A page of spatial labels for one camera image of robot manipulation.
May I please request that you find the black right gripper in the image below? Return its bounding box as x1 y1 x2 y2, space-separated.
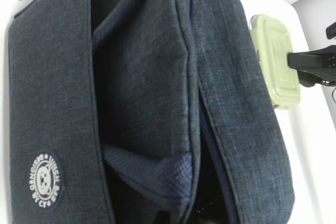
288 22 336 88

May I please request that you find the dark blue lunch bag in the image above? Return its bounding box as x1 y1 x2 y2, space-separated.
8 0 295 223

